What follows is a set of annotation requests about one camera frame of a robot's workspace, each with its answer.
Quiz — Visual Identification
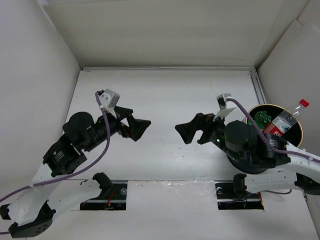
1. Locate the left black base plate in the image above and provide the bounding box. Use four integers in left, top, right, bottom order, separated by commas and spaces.
79, 181, 128, 211

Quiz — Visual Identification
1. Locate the purple cable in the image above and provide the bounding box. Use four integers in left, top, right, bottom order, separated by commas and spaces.
0, 91, 112, 236
227, 97, 320, 196

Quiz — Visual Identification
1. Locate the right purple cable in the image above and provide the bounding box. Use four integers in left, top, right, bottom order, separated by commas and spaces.
227, 97, 320, 196

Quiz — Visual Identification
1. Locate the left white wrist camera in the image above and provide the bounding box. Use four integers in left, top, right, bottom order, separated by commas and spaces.
97, 88, 120, 118

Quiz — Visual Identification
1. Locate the clear bottle red label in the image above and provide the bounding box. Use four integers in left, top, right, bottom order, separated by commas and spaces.
263, 99, 310, 137

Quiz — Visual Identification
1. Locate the dark bin with gold rim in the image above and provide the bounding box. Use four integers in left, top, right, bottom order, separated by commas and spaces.
227, 104, 303, 175

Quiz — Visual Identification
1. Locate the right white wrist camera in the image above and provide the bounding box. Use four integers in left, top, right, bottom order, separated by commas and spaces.
213, 93, 235, 121

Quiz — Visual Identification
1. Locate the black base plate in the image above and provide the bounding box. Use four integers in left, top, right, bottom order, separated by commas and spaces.
79, 181, 128, 211
215, 181, 264, 210

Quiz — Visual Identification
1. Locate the green plastic bottle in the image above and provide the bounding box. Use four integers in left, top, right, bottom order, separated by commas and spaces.
253, 110, 272, 130

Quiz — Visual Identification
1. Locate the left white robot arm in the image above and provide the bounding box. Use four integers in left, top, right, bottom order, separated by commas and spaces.
0, 106, 151, 239

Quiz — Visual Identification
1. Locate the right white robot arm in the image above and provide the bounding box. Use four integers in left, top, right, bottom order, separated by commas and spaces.
174, 113, 320, 198

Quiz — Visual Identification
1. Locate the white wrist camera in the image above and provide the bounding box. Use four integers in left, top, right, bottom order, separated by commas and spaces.
213, 93, 235, 121
97, 88, 120, 118

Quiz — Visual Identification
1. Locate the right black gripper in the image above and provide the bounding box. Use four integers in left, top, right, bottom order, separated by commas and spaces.
174, 108, 242, 162

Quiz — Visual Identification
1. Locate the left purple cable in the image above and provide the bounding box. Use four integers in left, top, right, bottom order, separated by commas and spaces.
0, 91, 112, 236

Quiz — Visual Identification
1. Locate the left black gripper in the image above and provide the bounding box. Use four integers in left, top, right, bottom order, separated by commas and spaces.
84, 105, 151, 152

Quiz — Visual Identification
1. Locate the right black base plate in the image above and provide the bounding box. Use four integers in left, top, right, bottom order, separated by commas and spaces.
215, 181, 264, 210

